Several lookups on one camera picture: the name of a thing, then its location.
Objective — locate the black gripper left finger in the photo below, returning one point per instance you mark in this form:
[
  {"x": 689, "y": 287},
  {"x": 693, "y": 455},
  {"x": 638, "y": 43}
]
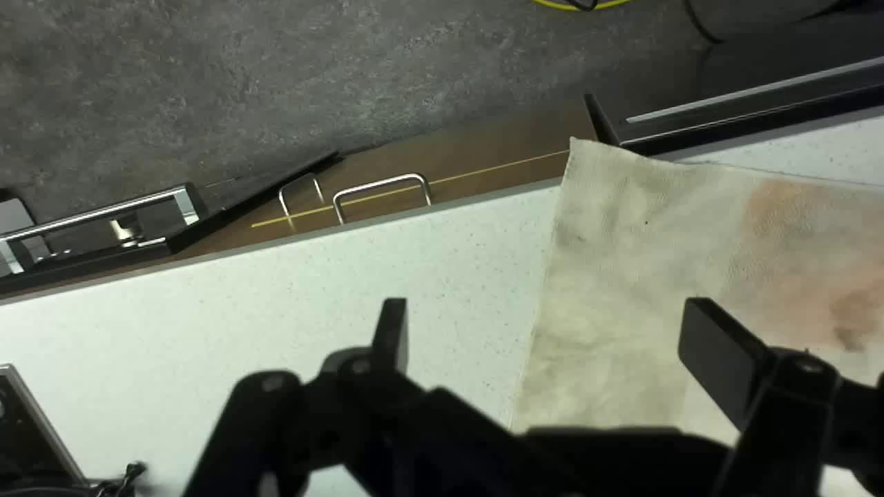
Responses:
[{"x": 389, "y": 332}]

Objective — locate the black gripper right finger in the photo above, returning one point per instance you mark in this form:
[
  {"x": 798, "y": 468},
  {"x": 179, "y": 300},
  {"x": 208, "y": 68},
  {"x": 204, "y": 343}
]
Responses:
[{"x": 726, "y": 354}]

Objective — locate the stained beige towel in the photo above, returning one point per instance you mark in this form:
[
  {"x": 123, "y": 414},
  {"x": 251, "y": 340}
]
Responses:
[{"x": 679, "y": 278}]

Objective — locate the wooden base cabinet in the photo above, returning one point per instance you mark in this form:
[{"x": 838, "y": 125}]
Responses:
[{"x": 478, "y": 154}]

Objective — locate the black dishwasher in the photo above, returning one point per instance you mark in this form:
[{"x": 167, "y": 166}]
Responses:
[{"x": 782, "y": 114}]

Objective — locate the yellow clamp tool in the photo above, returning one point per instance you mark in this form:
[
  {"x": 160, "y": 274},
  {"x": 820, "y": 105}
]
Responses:
[{"x": 581, "y": 4}]

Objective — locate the dark rail bracket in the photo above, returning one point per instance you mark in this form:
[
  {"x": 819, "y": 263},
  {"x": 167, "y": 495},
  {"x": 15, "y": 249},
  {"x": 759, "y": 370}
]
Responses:
[{"x": 91, "y": 217}]

